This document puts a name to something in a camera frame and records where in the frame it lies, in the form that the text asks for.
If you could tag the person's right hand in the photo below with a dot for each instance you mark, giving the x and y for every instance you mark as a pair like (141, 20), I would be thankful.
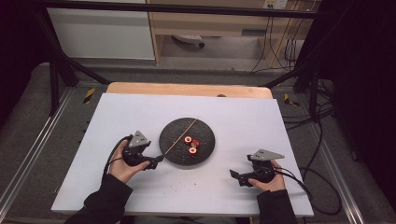
(275, 184)

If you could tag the wooden shelf unit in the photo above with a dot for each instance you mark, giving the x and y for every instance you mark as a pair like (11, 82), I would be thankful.
(202, 23)

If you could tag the wall outlet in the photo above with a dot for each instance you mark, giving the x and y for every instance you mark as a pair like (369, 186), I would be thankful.
(274, 3)

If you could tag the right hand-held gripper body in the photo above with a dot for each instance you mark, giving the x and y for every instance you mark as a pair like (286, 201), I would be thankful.
(263, 169)

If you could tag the black round plate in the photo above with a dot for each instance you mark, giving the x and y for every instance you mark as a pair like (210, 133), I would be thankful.
(180, 130)

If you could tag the white cabinet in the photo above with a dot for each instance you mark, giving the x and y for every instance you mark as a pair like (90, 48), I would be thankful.
(99, 34)

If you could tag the person's left hand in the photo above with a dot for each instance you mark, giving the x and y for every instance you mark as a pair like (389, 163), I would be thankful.
(120, 168)

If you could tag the white board sheet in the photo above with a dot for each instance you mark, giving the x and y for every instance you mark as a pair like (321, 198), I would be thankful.
(236, 124)

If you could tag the aluminium floor rail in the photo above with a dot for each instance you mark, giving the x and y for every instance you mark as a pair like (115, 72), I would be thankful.
(339, 180)
(34, 149)

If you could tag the wooden skewer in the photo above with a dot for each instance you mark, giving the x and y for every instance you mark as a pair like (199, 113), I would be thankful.
(183, 137)

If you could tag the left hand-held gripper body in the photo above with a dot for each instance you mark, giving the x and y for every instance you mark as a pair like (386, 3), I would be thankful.
(134, 152)

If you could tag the black curtain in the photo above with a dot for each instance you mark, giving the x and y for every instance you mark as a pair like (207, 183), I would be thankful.
(367, 77)
(15, 46)

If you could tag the yellow black tape marker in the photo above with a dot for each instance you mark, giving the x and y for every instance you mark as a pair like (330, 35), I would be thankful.
(290, 100)
(89, 95)

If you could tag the black metal frame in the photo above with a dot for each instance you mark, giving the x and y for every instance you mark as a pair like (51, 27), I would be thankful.
(186, 8)

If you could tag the wooden table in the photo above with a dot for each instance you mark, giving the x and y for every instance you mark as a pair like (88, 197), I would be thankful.
(174, 89)

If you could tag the white power strip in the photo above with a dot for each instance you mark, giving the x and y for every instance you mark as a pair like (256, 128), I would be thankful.
(186, 38)

